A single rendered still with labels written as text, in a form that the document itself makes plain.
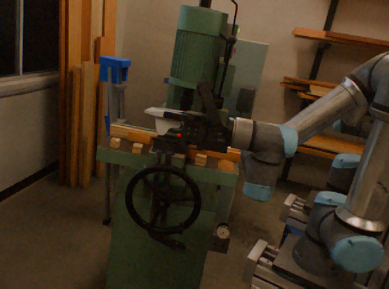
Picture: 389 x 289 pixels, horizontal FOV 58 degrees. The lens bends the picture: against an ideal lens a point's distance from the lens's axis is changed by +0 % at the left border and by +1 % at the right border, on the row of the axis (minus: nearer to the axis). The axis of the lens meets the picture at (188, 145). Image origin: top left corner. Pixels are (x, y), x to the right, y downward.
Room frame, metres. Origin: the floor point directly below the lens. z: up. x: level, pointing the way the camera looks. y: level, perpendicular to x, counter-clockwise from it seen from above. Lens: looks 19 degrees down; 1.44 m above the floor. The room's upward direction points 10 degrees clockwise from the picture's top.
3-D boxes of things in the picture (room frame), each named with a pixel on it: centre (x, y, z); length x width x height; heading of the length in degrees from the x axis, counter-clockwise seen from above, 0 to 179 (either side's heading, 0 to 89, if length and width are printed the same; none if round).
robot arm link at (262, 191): (0.83, -0.19, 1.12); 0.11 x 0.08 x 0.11; 1
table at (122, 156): (1.40, 0.07, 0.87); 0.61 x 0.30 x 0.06; 88
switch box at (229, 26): (1.83, -0.10, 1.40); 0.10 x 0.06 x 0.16; 178
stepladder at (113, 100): (2.29, 0.51, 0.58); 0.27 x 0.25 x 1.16; 81
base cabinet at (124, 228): (1.63, 0.04, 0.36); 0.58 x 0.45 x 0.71; 178
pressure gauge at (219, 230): (1.29, -0.21, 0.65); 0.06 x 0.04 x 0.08; 88
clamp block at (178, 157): (1.32, 0.08, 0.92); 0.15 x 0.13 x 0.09; 88
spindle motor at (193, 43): (1.51, 0.05, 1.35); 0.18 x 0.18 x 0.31
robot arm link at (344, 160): (1.40, -0.67, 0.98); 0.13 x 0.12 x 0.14; 79
